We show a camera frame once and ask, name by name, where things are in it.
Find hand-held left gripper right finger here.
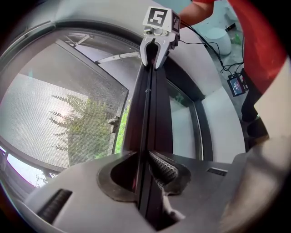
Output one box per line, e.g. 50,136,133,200
149,151,251,228

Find black window sash handle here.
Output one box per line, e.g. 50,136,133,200
108,116,121,134

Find black window frame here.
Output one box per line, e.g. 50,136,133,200
0,20,214,194

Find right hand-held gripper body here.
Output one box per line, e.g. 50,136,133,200
142,6,181,50

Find metal scissor window stay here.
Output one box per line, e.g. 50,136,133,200
65,33,92,47

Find black cable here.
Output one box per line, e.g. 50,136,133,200
179,19,245,76

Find white rounded chair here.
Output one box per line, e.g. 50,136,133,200
206,27,232,56

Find person's left hand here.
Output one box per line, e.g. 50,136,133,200
219,134,291,233

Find small black display device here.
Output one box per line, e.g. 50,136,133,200
226,72,248,98

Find dark long panel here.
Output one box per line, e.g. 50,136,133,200
0,27,173,230

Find person's right forearm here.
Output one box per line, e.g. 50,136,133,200
179,1,214,27

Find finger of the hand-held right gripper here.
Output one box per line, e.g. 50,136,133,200
155,37,175,69
140,37,153,67

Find small trees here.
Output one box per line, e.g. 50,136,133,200
36,93,132,187

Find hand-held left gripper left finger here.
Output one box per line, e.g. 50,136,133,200
13,151,157,233

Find open glass window sash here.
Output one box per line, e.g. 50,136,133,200
0,38,130,172

